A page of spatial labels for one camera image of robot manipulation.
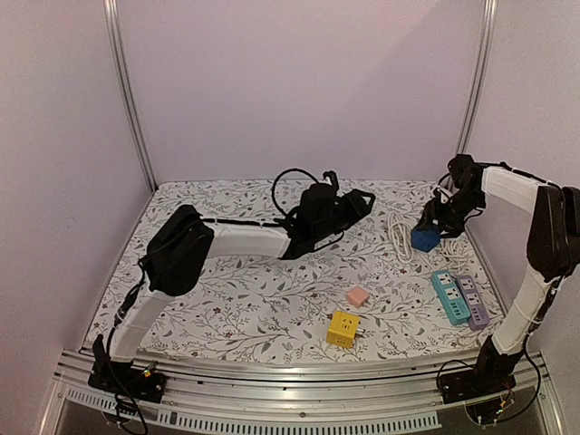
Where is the white cable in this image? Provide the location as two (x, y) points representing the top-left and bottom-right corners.
(387, 212), (422, 264)

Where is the pink plug adapter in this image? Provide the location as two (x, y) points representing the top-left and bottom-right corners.
(346, 286), (370, 308)

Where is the beige coiled cable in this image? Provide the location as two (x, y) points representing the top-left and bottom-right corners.
(428, 237), (470, 269)

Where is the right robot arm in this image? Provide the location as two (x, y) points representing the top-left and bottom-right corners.
(411, 154), (579, 395)

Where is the right aluminium frame post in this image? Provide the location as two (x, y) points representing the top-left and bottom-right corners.
(455, 0), (498, 154)

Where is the blue cube socket adapter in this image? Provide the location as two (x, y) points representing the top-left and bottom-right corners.
(411, 228), (440, 253)

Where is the aluminium front rail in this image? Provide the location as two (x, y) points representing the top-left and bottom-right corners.
(40, 353), (580, 435)

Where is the aluminium frame post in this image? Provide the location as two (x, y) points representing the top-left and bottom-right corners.
(455, 0), (498, 154)
(102, 0), (159, 194)

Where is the yellow cube socket adapter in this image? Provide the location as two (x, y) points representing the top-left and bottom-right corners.
(326, 311), (365, 349)

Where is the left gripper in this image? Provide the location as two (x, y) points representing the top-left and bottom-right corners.
(314, 189), (376, 244)

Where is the purple power strip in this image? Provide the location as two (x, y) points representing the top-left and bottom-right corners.
(456, 275), (489, 331)

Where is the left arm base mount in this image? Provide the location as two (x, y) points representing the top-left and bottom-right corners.
(88, 360), (168, 403)

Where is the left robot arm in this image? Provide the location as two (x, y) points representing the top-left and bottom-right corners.
(92, 170), (376, 393)

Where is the floral table mat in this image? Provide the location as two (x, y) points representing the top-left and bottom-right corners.
(85, 179), (515, 364)

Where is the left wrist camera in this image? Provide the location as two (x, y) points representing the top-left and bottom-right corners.
(322, 170), (340, 191)

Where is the left aluminium frame post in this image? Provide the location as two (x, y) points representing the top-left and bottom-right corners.
(102, 0), (159, 194)

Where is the teal power strip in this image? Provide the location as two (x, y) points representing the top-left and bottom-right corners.
(430, 270), (470, 325)

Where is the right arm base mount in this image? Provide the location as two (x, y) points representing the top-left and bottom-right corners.
(436, 364), (516, 404)

